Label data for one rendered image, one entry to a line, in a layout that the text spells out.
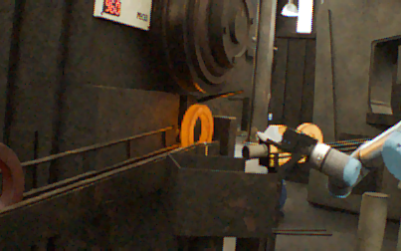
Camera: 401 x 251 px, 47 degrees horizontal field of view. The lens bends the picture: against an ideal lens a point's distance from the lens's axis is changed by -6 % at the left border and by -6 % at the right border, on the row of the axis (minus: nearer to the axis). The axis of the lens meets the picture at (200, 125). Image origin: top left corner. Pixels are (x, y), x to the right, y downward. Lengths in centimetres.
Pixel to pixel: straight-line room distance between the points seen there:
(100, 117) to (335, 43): 328
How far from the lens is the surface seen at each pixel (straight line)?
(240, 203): 101
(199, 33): 152
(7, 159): 98
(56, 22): 139
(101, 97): 131
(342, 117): 428
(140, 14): 152
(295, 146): 168
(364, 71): 423
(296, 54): 587
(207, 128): 173
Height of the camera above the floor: 86
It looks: 3 degrees down
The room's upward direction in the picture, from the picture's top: 5 degrees clockwise
